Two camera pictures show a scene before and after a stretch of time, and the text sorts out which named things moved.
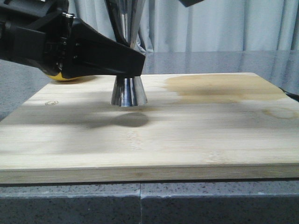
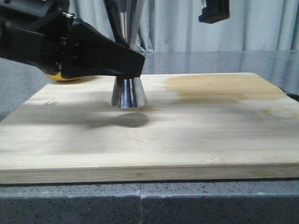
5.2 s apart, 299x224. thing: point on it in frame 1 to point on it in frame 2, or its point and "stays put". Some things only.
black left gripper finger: (90, 52) stays put
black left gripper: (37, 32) stays put
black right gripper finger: (187, 3) to (215, 10)
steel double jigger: (128, 90) stays put
